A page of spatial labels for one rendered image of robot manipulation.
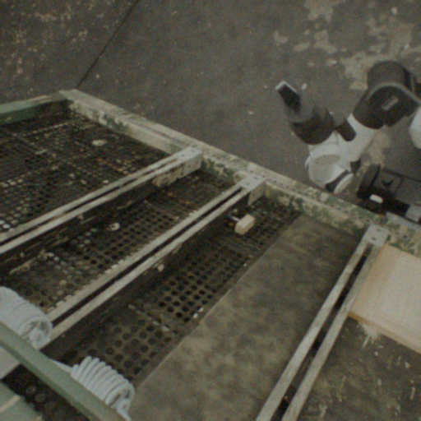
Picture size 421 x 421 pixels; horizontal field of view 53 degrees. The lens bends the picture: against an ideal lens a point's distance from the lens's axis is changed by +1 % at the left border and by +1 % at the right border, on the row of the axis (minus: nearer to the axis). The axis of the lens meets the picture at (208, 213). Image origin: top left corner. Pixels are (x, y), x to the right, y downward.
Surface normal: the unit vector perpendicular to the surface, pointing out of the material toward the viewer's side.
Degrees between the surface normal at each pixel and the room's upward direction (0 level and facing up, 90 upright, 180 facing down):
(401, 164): 0
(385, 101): 54
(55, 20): 0
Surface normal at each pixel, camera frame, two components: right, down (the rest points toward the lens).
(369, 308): 0.16, -0.83
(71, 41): -0.32, -0.22
